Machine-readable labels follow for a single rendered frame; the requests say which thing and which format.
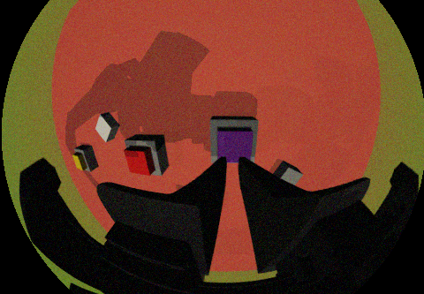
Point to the yellow button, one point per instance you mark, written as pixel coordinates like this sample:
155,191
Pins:
84,157

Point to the red button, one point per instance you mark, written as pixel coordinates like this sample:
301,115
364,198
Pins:
146,154

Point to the purple button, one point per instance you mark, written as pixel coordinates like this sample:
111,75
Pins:
233,137

